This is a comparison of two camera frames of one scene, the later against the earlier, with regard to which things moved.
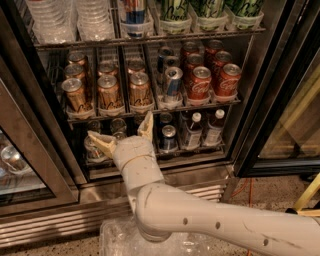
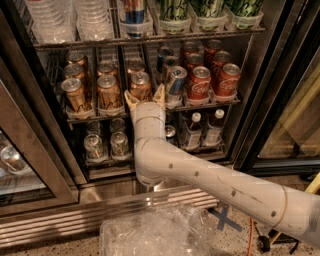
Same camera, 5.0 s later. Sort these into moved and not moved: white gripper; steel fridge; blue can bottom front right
Moved: white gripper
Not moved: steel fridge; blue can bottom front right
